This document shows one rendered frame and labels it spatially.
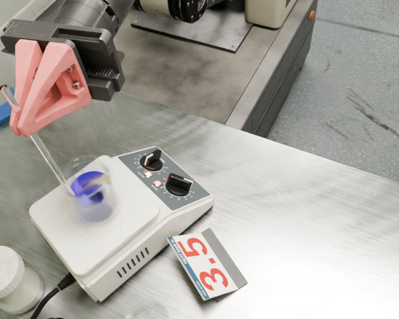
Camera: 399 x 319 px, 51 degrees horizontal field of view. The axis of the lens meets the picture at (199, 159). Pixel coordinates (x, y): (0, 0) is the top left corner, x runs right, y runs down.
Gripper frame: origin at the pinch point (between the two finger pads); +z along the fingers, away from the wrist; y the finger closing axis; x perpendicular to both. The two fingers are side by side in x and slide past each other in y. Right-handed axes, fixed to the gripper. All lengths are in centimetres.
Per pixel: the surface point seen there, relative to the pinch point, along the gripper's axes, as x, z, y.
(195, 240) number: 24.5, -3.2, 11.9
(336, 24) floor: 101, -154, 32
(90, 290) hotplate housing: 20.4, 6.9, 2.8
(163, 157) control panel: 22.6, -13.8, 4.5
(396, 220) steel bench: 25.9, -12.6, 36.9
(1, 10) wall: 87, -121, -121
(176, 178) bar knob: 19.5, -8.9, 8.2
